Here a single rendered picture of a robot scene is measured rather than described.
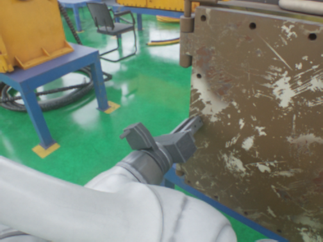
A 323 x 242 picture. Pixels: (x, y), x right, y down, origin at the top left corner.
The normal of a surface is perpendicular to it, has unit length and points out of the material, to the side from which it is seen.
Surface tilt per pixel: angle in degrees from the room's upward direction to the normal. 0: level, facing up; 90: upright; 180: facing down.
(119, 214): 42
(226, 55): 90
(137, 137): 90
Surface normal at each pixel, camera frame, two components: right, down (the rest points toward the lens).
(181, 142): 0.64, -0.19
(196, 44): -0.61, 0.47
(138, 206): 0.23, -0.84
